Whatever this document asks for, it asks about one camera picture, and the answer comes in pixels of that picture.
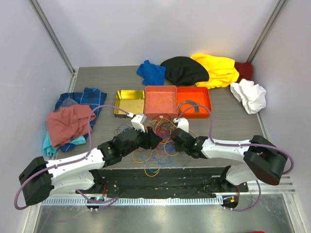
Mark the blue plaid cloth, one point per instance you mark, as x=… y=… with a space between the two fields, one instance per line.
x=90 y=96

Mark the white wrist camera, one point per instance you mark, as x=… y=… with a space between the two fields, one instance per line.
x=181 y=123
x=137 y=121

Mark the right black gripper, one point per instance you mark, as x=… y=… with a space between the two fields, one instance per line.
x=178 y=148

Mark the dark red cloth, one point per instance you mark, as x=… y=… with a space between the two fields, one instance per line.
x=245 y=71

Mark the black cloth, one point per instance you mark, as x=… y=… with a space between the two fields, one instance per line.
x=184 y=71

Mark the orange plastic box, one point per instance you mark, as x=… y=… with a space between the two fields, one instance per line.
x=188 y=96

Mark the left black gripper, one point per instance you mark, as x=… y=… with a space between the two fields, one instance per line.
x=151 y=140

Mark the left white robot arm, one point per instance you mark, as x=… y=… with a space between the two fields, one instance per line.
x=40 y=177

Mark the white slotted cable duct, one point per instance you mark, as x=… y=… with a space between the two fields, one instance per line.
x=79 y=201

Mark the salmon red cloth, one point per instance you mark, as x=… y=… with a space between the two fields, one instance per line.
x=68 y=123

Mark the gold metal tin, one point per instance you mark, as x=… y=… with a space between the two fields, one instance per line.
x=132 y=101

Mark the yellow cloth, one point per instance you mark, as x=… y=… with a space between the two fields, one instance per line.
x=221 y=70

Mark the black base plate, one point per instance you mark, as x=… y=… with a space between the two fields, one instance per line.
x=193 y=182

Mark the salmon pink plastic box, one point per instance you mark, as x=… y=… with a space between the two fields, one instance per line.
x=161 y=101

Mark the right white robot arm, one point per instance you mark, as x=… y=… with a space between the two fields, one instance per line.
x=259 y=159

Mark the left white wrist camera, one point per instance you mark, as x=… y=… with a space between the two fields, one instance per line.
x=137 y=121

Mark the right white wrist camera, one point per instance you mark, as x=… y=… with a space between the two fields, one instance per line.
x=181 y=123

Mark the teal cloth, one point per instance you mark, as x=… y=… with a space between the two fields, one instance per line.
x=49 y=150

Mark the white cloth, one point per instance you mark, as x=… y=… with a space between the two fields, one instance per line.
x=250 y=95

